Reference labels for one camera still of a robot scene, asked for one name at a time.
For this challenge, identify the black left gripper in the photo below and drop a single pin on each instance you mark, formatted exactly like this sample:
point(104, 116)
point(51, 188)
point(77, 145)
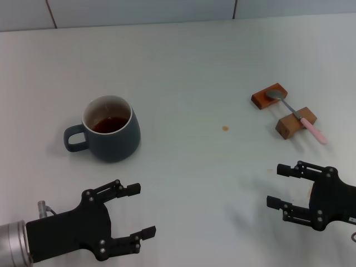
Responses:
point(72, 228)

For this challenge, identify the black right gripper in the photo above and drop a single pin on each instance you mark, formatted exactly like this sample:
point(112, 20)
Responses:
point(333, 200)

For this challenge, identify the grey ceramic cup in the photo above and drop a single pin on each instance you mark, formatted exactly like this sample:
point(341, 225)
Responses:
point(116, 147)

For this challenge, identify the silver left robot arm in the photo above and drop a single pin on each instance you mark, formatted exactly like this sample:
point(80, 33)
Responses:
point(12, 242)

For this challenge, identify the light brown wooden rest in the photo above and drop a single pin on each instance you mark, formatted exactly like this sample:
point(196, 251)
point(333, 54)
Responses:
point(289, 125)

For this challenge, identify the reddish brown wooden block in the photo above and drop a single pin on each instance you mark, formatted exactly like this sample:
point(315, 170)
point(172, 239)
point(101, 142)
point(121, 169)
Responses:
point(262, 99)

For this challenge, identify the dark brown tea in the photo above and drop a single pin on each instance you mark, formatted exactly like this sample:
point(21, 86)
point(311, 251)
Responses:
point(109, 125)

